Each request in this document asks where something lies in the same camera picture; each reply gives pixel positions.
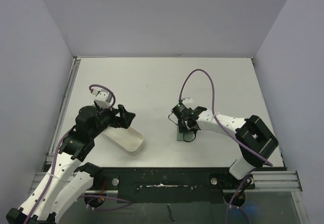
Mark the white oblong tray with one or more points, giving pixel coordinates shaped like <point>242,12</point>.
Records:
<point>129,140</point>

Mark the aluminium left side rail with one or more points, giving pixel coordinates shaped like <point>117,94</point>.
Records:
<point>63,108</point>

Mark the aluminium front rail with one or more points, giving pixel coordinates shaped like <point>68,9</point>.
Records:
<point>276,181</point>

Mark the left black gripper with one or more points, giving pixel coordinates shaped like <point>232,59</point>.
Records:
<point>117,121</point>

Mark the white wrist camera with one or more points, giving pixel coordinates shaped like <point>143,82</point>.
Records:
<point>187,100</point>
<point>102,98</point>

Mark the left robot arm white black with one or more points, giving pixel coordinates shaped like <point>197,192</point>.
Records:
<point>68,177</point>

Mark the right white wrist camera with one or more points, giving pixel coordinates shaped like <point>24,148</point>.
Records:
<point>187,100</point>

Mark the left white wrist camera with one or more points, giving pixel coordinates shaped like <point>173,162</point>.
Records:
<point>102,98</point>

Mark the green card holder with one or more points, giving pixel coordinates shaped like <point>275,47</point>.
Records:
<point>185,136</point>

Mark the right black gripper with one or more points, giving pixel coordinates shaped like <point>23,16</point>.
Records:
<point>186,124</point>

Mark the aluminium rail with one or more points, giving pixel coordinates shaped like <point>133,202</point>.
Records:
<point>63,108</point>
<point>276,181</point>

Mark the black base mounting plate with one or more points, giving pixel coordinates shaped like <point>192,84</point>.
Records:
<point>167,185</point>

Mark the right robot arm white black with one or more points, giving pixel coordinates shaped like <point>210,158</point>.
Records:
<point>255,139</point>

